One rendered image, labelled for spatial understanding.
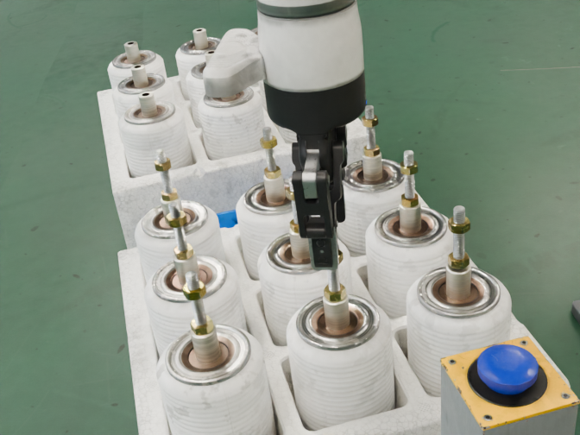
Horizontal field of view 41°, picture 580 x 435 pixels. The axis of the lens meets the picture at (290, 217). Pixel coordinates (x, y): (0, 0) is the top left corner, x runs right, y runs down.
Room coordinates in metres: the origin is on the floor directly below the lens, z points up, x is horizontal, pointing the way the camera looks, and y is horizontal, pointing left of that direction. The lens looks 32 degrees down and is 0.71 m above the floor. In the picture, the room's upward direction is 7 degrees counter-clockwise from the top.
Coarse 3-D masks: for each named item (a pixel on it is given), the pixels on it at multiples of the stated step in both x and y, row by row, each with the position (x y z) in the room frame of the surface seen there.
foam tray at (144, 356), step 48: (240, 240) 0.82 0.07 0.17; (144, 288) 0.73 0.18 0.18; (240, 288) 0.71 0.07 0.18; (144, 336) 0.65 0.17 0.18; (528, 336) 0.57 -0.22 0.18; (144, 384) 0.57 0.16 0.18; (288, 384) 0.58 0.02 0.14; (144, 432) 0.51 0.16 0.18; (288, 432) 0.49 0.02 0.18; (336, 432) 0.48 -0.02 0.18; (384, 432) 0.47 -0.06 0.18; (432, 432) 0.48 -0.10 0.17
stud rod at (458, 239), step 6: (456, 210) 0.56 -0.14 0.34; (462, 210) 0.56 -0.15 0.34; (456, 216) 0.56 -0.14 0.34; (462, 216) 0.56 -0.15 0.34; (456, 222) 0.56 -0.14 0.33; (462, 222) 0.56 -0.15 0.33; (456, 234) 0.56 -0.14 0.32; (462, 234) 0.56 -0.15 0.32; (456, 240) 0.56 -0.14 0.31; (462, 240) 0.56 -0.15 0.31; (456, 246) 0.56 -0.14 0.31; (462, 246) 0.56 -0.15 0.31; (456, 252) 0.56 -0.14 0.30; (462, 252) 0.56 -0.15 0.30; (456, 258) 0.56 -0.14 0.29; (462, 258) 0.56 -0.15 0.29
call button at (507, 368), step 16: (496, 352) 0.40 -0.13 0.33; (512, 352) 0.40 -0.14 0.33; (528, 352) 0.40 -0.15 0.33; (480, 368) 0.39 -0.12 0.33; (496, 368) 0.38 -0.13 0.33; (512, 368) 0.38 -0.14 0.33; (528, 368) 0.38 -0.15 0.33; (496, 384) 0.37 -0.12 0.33; (512, 384) 0.37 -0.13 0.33; (528, 384) 0.37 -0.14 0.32
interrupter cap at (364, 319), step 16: (320, 304) 0.57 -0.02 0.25; (352, 304) 0.56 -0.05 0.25; (368, 304) 0.56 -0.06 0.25; (304, 320) 0.55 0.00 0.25; (320, 320) 0.55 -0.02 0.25; (352, 320) 0.54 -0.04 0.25; (368, 320) 0.54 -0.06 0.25; (304, 336) 0.53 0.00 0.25; (320, 336) 0.53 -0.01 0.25; (336, 336) 0.52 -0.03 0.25; (352, 336) 0.52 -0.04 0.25; (368, 336) 0.52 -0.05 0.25
